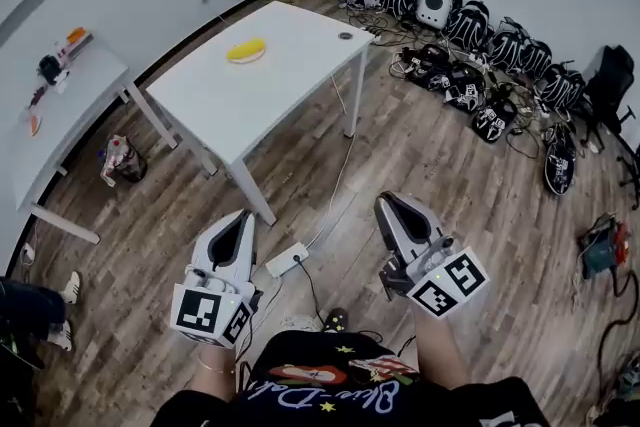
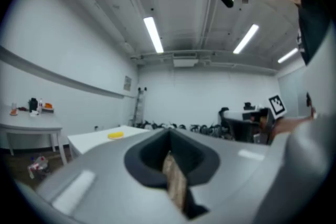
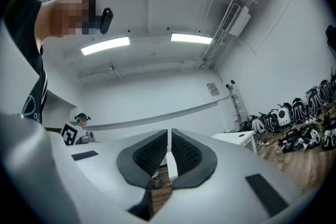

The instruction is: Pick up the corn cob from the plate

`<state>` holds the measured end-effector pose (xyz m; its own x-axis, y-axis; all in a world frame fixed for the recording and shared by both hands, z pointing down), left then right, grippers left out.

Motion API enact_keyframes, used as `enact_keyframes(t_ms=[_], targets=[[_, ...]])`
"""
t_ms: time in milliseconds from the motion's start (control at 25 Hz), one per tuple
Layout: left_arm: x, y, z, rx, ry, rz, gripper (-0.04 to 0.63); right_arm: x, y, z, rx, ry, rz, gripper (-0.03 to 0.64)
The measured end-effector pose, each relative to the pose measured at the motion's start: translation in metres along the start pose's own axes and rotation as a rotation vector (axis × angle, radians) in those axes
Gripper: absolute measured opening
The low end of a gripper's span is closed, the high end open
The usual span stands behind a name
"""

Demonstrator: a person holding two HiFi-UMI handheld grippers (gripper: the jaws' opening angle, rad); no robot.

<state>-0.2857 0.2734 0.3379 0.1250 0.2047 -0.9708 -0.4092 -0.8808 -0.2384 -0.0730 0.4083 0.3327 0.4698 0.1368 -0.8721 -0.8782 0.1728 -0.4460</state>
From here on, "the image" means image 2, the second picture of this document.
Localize person's right forearm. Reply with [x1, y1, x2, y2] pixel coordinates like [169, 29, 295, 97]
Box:
[272, 114, 316, 140]

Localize grey long table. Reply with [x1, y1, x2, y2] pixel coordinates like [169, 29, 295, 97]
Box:
[0, 104, 69, 166]

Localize grey wall rail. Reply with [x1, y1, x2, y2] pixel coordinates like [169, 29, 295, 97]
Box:
[0, 45, 125, 100]

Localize wall poster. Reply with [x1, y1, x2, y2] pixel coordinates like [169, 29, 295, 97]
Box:
[123, 75, 133, 92]

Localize clear trash bag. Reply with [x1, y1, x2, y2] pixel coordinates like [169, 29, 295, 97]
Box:
[27, 155, 51, 179]

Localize long ceiling light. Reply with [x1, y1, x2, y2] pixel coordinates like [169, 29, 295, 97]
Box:
[232, 24, 260, 55]
[277, 47, 300, 64]
[143, 16, 165, 54]

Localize metal ladder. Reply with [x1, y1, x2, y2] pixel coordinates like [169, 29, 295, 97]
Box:
[132, 87, 146, 128]

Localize row of black white headsets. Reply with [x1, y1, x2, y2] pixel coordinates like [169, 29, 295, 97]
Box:
[135, 119, 237, 141]

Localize black office chair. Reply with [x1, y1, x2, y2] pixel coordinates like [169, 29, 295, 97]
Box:
[218, 106, 237, 140]

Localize white air conditioner unit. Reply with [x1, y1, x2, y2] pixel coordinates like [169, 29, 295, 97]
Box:
[172, 58, 200, 68]

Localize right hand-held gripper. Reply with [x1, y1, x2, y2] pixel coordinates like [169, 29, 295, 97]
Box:
[258, 94, 288, 140]

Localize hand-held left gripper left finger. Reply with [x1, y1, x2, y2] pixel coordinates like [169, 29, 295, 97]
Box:
[36, 127, 284, 224]

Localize white square table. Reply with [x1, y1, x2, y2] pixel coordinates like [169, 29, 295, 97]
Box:
[67, 125, 153, 159]

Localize person's black shirt torso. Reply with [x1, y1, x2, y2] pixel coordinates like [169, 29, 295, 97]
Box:
[295, 0, 333, 66]

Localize black container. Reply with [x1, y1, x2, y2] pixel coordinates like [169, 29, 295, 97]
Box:
[28, 97, 38, 113]

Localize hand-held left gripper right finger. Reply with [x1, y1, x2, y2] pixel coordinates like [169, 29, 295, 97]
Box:
[251, 22, 336, 224]

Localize black desk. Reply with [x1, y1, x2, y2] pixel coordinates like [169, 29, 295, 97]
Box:
[225, 109, 271, 144]

